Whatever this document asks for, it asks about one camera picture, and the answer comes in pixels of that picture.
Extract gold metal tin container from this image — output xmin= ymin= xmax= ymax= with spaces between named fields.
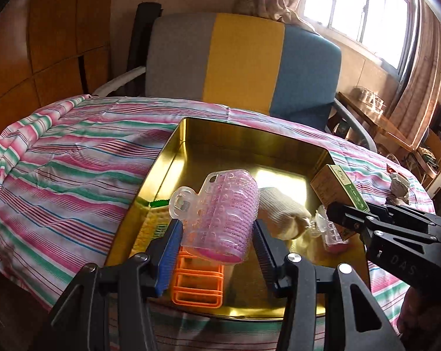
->
xmin=103 ymin=117 xmax=372 ymax=323

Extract grey yellow blue armchair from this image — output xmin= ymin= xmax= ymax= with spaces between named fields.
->
xmin=90 ymin=12 xmax=378 ymax=151

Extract pink hair roller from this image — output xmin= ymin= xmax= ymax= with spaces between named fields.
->
xmin=168 ymin=169 xmax=260 ymax=264

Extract patterned beige curtain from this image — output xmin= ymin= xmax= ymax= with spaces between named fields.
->
xmin=388 ymin=0 xmax=441 ymax=147

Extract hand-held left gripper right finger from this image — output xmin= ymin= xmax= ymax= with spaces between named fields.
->
xmin=253 ymin=219 xmax=405 ymax=351

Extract beige box with green side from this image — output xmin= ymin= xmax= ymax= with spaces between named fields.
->
xmin=310 ymin=164 xmax=372 ymax=239

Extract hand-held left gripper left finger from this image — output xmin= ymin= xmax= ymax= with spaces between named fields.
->
xmin=50 ymin=219 xmax=184 ymax=351

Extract window with metal bars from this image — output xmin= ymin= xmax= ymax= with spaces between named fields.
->
xmin=303 ymin=0 xmax=416 ymax=78

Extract cream knit sock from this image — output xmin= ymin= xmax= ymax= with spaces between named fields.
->
xmin=258 ymin=186 xmax=313 ymax=242

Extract wooden side table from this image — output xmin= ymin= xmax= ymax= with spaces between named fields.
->
xmin=337 ymin=91 xmax=441 ymax=191

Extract person's right forearm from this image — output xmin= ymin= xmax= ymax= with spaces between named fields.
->
xmin=401 ymin=286 xmax=441 ymax=341

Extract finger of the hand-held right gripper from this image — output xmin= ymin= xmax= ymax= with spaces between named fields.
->
xmin=327 ymin=203 xmax=441 ymax=244

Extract wooden wardrobe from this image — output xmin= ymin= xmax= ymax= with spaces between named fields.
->
xmin=0 ymin=0 xmax=116 ymax=147

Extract crumpled white wrapper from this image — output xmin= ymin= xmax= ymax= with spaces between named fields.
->
xmin=389 ymin=173 xmax=412 ymax=205

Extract orange plastic rack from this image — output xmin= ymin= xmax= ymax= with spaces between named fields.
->
xmin=171 ymin=247 xmax=225 ymax=308

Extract set of clear cups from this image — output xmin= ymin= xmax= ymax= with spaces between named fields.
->
xmin=353 ymin=85 xmax=387 ymax=113

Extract wooden chair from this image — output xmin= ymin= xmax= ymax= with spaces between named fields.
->
xmin=414 ymin=132 xmax=441 ymax=191

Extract striped pink green blanket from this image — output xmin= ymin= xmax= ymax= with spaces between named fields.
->
xmin=0 ymin=95 xmax=438 ymax=351

